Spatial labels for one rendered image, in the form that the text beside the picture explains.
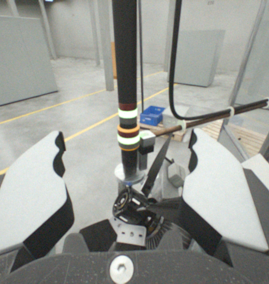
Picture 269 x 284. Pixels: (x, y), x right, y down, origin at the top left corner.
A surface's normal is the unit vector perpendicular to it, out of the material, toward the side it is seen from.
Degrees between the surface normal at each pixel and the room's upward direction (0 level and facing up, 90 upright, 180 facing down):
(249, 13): 90
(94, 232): 52
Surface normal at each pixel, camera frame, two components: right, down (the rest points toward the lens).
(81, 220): -0.01, -0.84
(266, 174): -0.76, -0.60
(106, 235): -0.51, -0.18
